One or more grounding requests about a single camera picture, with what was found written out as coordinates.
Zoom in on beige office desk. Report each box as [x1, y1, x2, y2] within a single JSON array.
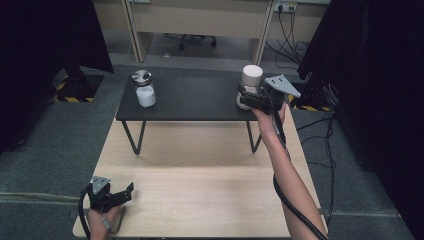
[[91, 0, 332, 70]]

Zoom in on black power cables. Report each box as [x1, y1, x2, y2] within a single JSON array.
[[264, 7, 313, 70]]

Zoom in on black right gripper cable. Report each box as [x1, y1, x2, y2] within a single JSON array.
[[271, 109, 330, 240]]

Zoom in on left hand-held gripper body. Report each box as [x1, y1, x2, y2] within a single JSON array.
[[80, 175, 118, 214]]

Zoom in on black floor cables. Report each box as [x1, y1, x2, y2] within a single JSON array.
[[295, 111, 338, 228]]

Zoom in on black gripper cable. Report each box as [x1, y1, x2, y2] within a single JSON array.
[[77, 183, 94, 240], [271, 109, 330, 240]]

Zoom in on white wall socket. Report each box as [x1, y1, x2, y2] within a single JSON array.
[[273, 1, 298, 14]]

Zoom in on person's left hand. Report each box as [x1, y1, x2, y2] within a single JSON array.
[[85, 205, 124, 240]]

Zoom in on white cylindrical bottle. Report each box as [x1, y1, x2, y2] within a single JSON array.
[[235, 64, 265, 111]]

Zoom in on person's right hand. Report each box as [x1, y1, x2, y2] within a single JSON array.
[[251, 101, 288, 138]]

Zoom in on black curtain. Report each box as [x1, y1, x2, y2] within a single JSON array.
[[297, 0, 424, 240], [0, 0, 115, 155]]

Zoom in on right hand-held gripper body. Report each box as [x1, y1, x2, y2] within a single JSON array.
[[255, 74, 302, 116]]

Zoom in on black shelf with metal legs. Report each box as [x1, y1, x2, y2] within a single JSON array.
[[115, 75, 275, 156]]

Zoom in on black office chair base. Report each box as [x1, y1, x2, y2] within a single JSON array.
[[164, 32, 218, 51]]

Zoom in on glass jar with silver lid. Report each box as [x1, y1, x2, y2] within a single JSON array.
[[130, 69, 157, 109]]

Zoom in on grey wrist lanyard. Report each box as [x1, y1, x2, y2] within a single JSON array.
[[101, 205, 128, 236]]

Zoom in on stand base with hazard tape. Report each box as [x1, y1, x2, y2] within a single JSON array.
[[49, 64, 105, 104], [286, 71, 336, 113]]

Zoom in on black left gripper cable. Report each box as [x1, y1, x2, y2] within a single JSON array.
[[77, 183, 94, 240]]

